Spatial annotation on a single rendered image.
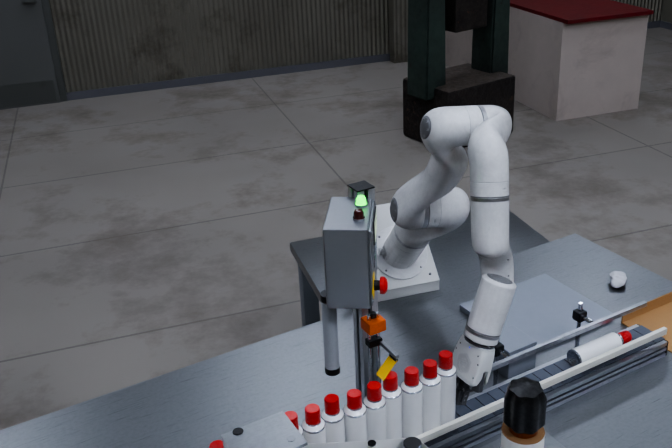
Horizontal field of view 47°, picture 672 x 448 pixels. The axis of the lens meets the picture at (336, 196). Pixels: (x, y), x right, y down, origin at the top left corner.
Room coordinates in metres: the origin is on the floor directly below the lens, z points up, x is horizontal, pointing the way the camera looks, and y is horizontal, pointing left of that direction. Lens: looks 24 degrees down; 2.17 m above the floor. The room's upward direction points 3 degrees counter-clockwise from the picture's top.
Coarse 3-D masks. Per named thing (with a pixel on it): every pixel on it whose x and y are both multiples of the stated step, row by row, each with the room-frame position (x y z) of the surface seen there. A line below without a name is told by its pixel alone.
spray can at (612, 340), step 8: (608, 336) 1.79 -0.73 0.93; (616, 336) 1.79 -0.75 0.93; (624, 336) 1.80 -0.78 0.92; (584, 344) 1.76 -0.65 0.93; (592, 344) 1.75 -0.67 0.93; (600, 344) 1.76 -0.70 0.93; (608, 344) 1.76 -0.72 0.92; (616, 344) 1.77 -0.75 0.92; (568, 352) 1.75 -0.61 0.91; (576, 352) 1.72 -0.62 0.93; (584, 352) 1.73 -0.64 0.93; (592, 352) 1.73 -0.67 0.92; (600, 352) 1.74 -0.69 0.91; (568, 360) 1.74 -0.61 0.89; (576, 360) 1.73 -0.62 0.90; (584, 360) 1.71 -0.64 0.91
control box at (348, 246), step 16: (336, 208) 1.53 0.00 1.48; (352, 208) 1.53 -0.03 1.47; (368, 208) 1.52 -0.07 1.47; (336, 224) 1.45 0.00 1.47; (352, 224) 1.45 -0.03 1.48; (368, 224) 1.45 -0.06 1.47; (336, 240) 1.43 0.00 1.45; (352, 240) 1.42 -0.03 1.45; (368, 240) 1.43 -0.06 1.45; (336, 256) 1.43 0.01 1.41; (352, 256) 1.42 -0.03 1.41; (368, 256) 1.42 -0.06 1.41; (336, 272) 1.43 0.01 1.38; (352, 272) 1.42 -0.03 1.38; (368, 272) 1.42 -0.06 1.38; (336, 288) 1.43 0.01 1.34; (352, 288) 1.42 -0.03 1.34; (368, 288) 1.42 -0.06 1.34; (336, 304) 1.43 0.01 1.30; (352, 304) 1.42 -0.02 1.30; (368, 304) 1.42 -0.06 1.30
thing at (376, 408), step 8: (368, 384) 1.43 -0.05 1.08; (376, 384) 1.43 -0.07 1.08; (368, 392) 1.42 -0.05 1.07; (376, 392) 1.41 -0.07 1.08; (368, 400) 1.42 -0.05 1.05; (376, 400) 1.41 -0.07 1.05; (384, 400) 1.42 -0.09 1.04; (368, 408) 1.40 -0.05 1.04; (376, 408) 1.40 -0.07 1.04; (384, 408) 1.41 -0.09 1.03; (368, 416) 1.41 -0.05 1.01; (376, 416) 1.40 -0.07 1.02; (384, 416) 1.41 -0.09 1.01; (368, 424) 1.41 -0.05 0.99; (376, 424) 1.40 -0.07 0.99; (384, 424) 1.41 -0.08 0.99; (368, 432) 1.41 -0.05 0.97; (376, 432) 1.40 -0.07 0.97; (384, 432) 1.41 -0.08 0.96; (368, 440) 1.41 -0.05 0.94
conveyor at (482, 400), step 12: (636, 336) 1.86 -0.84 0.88; (636, 348) 1.80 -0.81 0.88; (564, 360) 1.76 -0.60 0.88; (612, 360) 1.75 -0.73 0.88; (540, 372) 1.71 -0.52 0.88; (552, 372) 1.71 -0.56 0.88; (588, 372) 1.70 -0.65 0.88; (504, 384) 1.67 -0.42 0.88; (564, 384) 1.66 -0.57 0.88; (480, 396) 1.62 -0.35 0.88; (492, 396) 1.62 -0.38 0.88; (456, 408) 1.58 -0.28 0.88; (468, 408) 1.58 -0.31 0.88; (480, 420) 1.53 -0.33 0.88; (456, 432) 1.49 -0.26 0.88; (432, 444) 1.46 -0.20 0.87
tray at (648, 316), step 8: (664, 296) 2.08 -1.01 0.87; (648, 304) 2.05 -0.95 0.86; (656, 304) 2.07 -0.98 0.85; (664, 304) 2.08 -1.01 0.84; (632, 312) 2.02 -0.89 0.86; (640, 312) 2.03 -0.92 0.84; (648, 312) 2.05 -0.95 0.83; (656, 312) 2.04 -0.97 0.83; (664, 312) 2.04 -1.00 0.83; (624, 320) 2.00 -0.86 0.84; (632, 320) 2.01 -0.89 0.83; (640, 320) 2.00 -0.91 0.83; (648, 320) 2.00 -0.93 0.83; (656, 320) 2.00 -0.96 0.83; (664, 320) 2.00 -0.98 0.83; (648, 328) 1.96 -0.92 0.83; (656, 328) 1.96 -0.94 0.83; (664, 336) 1.91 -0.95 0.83
